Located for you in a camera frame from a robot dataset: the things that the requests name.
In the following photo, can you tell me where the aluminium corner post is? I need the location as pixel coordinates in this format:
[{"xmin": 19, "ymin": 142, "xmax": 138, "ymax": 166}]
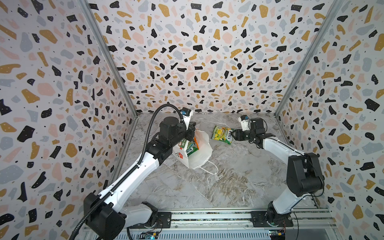
[
  {"xmin": 76, "ymin": 0, "xmax": 139, "ymax": 117},
  {"xmin": 274, "ymin": 0, "xmax": 343, "ymax": 119}
]

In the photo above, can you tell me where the circuit board right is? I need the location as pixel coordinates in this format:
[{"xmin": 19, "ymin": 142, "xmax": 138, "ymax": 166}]
[{"xmin": 269, "ymin": 230, "xmax": 286, "ymax": 240}]

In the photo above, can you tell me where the orange pink candy packet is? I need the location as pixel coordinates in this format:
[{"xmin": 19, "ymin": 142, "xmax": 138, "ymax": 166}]
[{"xmin": 194, "ymin": 137, "xmax": 199, "ymax": 150}]

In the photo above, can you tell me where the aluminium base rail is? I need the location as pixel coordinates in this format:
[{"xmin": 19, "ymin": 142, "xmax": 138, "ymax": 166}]
[{"xmin": 82, "ymin": 208, "xmax": 338, "ymax": 240}]

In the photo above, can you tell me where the green yellow candy packet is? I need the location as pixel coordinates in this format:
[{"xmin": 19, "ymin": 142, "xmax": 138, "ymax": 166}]
[{"xmin": 211, "ymin": 126, "xmax": 233, "ymax": 145}]

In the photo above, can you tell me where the right aluminium corner post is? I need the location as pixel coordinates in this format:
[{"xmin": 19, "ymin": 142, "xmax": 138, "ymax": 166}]
[{"xmin": 274, "ymin": 0, "xmax": 343, "ymax": 119}]

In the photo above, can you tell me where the green circuit board left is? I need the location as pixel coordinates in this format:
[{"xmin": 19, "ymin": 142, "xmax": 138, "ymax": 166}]
[{"xmin": 138, "ymin": 231, "xmax": 159, "ymax": 240}]

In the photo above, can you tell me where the white paper bag with flower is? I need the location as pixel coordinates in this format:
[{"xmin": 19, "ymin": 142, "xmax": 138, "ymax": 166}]
[{"xmin": 172, "ymin": 130, "xmax": 219, "ymax": 175}]

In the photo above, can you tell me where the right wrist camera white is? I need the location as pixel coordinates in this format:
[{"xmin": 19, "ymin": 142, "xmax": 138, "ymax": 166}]
[{"xmin": 238, "ymin": 115, "xmax": 250, "ymax": 132}]

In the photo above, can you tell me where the black corrugated cable conduit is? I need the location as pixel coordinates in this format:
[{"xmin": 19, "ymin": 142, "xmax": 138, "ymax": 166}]
[{"xmin": 68, "ymin": 103, "xmax": 184, "ymax": 240}]

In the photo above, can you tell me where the left aluminium corner post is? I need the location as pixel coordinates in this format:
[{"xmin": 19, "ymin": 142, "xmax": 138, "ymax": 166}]
[{"xmin": 76, "ymin": 0, "xmax": 139, "ymax": 117}]

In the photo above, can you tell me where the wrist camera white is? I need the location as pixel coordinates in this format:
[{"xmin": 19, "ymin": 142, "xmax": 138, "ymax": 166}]
[
  {"xmin": 238, "ymin": 115, "xmax": 250, "ymax": 132},
  {"xmin": 180, "ymin": 107, "xmax": 193, "ymax": 129}
]

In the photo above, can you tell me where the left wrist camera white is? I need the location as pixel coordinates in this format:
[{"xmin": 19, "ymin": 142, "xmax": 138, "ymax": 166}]
[{"xmin": 180, "ymin": 107, "xmax": 193, "ymax": 129}]

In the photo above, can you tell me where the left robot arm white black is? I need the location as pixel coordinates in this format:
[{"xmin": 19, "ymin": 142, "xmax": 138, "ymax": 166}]
[{"xmin": 84, "ymin": 116, "xmax": 196, "ymax": 240}]

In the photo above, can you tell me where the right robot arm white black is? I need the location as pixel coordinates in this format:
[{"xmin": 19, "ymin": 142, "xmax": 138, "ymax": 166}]
[{"xmin": 231, "ymin": 115, "xmax": 325, "ymax": 226}]

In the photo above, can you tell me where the green candy packet in bag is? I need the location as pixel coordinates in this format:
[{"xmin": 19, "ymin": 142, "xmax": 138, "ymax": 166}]
[{"xmin": 179, "ymin": 139, "xmax": 198, "ymax": 156}]

